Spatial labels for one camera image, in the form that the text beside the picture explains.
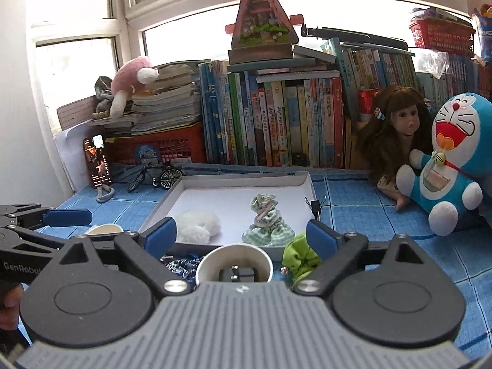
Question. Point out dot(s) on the red drink can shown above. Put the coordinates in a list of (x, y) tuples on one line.
[(368, 103)]

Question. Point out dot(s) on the black binder clip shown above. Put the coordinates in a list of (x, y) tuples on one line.
[(316, 207)]

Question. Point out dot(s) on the row of upright books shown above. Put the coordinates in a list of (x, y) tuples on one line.
[(269, 123), (384, 69)]

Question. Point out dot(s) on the stack of magazines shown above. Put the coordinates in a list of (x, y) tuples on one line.
[(165, 100)]

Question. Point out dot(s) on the white paper sheet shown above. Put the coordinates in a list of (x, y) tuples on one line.
[(69, 157)]

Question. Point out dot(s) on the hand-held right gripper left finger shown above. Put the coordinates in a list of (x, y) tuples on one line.
[(161, 235)]

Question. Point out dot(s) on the paper cup with black drawing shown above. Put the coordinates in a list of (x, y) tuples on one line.
[(102, 230)]

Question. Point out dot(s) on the white shallow cardboard box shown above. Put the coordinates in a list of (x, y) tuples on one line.
[(230, 200)]

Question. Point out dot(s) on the brown haired doll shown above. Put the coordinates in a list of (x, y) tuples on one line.
[(388, 134)]

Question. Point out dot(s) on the person's left hand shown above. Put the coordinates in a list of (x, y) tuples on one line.
[(9, 303)]

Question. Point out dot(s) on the paper cup with coloured drawing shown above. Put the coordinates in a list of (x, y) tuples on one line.
[(234, 255)]

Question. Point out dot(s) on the pink plush toy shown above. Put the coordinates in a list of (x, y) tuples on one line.
[(132, 75)]

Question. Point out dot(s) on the brown cardboard sheet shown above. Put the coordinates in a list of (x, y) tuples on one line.
[(77, 113)]

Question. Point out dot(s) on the blue cat plush toy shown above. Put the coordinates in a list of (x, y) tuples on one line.
[(457, 153)]

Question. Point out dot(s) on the black toy bicycle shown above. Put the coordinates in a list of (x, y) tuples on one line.
[(169, 176)]

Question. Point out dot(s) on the red plastic crate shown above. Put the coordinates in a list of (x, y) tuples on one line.
[(169, 144)]

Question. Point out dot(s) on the red plastic basket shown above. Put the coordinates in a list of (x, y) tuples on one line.
[(442, 36)]

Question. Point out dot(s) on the lime green cloth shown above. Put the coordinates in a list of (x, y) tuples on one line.
[(301, 255)]

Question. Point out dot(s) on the white fluffy ball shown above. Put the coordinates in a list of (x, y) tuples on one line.
[(198, 226)]

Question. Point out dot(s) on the grey elephant plush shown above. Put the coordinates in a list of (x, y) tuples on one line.
[(103, 94)]

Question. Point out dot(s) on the smartphone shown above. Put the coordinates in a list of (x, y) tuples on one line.
[(98, 161)]

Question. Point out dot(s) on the small metal clip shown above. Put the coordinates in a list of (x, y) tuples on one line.
[(236, 273)]

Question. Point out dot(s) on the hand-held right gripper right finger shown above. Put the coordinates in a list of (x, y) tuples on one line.
[(319, 235)]

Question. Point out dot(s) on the clear plastic bag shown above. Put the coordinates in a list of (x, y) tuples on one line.
[(432, 63)]

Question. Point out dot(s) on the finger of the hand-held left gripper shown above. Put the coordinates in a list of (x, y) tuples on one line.
[(30, 239), (69, 217)]

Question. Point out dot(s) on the green checked scrunchie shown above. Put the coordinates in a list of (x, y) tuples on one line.
[(269, 235)]

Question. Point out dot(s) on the blue floral brocade pouch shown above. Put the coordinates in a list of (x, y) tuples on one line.
[(182, 267)]

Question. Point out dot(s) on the white window frame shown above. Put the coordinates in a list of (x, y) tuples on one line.
[(130, 15)]

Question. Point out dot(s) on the black folding stick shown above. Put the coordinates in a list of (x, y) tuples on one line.
[(357, 34)]

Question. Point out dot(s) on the green floral scrunchie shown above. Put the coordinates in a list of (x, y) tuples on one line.
[(264, 205)]

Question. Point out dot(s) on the blue printed bag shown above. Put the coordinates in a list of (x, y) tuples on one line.
[(484, 30)]

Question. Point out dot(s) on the triangular miniature house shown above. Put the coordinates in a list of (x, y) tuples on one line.
[(263, 11)]

